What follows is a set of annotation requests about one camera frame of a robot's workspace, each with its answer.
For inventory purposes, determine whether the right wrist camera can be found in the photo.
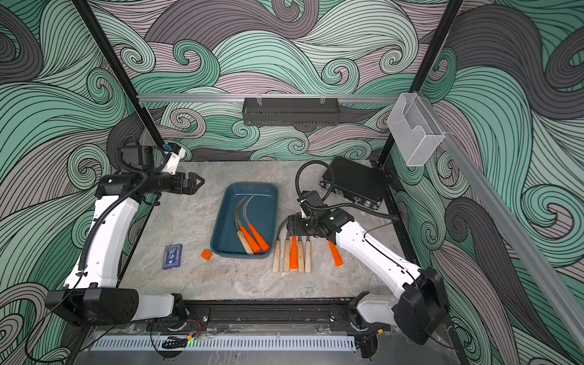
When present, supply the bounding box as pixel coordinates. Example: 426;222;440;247
298;196;314;218

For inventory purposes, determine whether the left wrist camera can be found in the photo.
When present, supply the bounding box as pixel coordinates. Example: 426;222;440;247
162;142;186;175

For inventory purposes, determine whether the orange handle sickle long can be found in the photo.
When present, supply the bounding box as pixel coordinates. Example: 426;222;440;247
243;196;271;252

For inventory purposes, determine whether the black case with latches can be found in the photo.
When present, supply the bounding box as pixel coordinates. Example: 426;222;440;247
319;157;389;211

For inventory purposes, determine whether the white slotted cable duct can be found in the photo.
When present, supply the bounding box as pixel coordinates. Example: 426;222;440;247
90;335;357;352

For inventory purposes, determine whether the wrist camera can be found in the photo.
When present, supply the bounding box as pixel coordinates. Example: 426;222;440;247
162;142;186;175
298;196;314;218

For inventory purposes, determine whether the clear plastic wall bin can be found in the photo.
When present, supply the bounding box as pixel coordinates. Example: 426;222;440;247
387;93;444;167

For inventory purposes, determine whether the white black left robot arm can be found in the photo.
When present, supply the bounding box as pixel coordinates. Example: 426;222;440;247
45;143;205;331

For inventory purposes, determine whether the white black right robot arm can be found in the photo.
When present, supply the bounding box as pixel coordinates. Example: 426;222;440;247
290;161;449;345

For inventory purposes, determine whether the teal plastic storage tray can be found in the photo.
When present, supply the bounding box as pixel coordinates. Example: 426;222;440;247
210;182;278;259

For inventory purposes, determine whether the small orange block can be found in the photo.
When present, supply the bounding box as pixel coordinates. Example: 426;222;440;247
201;249;213;261

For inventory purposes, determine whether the blue card pack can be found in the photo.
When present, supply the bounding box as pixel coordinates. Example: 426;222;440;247
162;243;183;270

